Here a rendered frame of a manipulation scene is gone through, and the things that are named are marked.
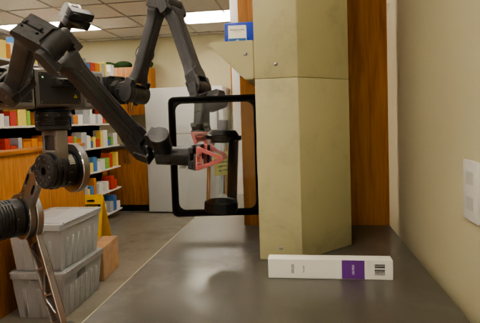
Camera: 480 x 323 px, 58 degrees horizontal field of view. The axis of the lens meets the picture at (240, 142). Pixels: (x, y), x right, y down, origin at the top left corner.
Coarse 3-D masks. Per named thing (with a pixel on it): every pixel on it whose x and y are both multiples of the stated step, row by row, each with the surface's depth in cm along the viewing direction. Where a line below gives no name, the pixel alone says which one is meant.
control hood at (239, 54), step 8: (248, 40) 112; (216, 48) 113; (224, 48) 112; (232, 48) 112; (240, 48) 112; (248, 48) 111; (224, 56) 112; (232, 56) 112; (240, 56) 112; (248, 56) 112; (232, 64) 112; (240, 64) 112; (248, 64) 112; (240, 72) 112; (248, 72) 112; (248, 80) 115
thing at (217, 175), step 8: (224, 136) 122; (232, 136) 123; (208, 144) 126; (216, 144) 124; (224, 144) 123; (232, 144) 124; (216, 152) 124; (224, 152) 124; (232, 152) 125; (208, 160) 126; (224, 160) 124; (232, 160) 125; (208, 168) 126; (216, 168) 124; (224, 168) 124; (232, 168) 125; (208, 176) 126; (216, 176) 124; (224, 176) 124; (232, 176) 125; (208, 184) 126; (216, 184) 124; (224, 184) 124; (232, 184) 125; (208, 192) 126; (216, 192) 125; (224, 192) 124; (232, 192) 126; (208, 200) 126; (216, 200) 125; (224, 200) 125; (232, 200) 126
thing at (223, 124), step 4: (220, 120) 126; (224, 120) 126; (220, 124) 126; (224, 124) 126; (220, 128) 126; (224, 128) 126; (212, 132) 125; (216, 132) 124; (220, 132) 124; (224, 132) 124; (228, 132) 124; (232, 132) 125; (236, 132) 127
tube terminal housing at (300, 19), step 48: (288, 0) 109; (336, 0) 118; (288, 48) 110; (336, 48) 119; (288, 96) 111; (336, 96) 119; (288, 144) 111; (336, 144) 120; (288, 192) 112; (336, 192) 120; (288, 240) 113; (336, 240) 120
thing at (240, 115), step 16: (176, 112) 143; (192, 112) 143; (208, 112) 143; (224, 112) 143; (240, 112) 143; (176, 128) 144; (192, 128) 144; (208, 128) 143; (240, 128) 143; (176, 144) 144; (192, 144) 144; (240, 144) 143; (240, 160) 144; (192, 176) 144; (240, 176) 144; (192, 192) 145; (240, 192) 144; (192, 208) 145
